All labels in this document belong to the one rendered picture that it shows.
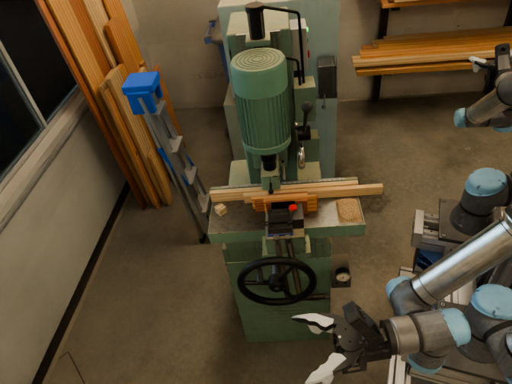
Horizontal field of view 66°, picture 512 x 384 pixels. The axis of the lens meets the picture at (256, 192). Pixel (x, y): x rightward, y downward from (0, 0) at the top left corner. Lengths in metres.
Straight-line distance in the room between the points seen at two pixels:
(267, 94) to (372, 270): 1.55
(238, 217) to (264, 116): 0.47
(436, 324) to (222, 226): 0.90
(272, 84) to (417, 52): 2.28
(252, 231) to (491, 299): 0.80
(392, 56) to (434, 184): 1.03
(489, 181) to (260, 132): 0.81
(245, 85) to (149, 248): 1.81
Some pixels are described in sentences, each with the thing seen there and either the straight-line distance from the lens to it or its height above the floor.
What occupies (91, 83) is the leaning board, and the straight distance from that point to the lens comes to 2.60.
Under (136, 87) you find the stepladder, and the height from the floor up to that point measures 1.16.
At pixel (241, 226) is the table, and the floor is 0.90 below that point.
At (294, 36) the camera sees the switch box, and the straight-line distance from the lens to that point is 1.54.
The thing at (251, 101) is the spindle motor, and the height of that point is 1.40.
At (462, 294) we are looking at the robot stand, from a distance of 1.63.
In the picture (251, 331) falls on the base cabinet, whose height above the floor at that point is 0.12.
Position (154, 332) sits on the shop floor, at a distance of 2.44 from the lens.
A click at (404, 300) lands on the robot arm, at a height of 1.15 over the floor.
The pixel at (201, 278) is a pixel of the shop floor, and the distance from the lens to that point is 2.55.
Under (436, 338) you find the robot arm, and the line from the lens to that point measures 0.91.
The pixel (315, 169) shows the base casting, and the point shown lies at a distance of 1.90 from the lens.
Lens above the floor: 2.03
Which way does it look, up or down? 43 degrees down
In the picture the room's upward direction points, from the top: 9 degrees counter-clockwise
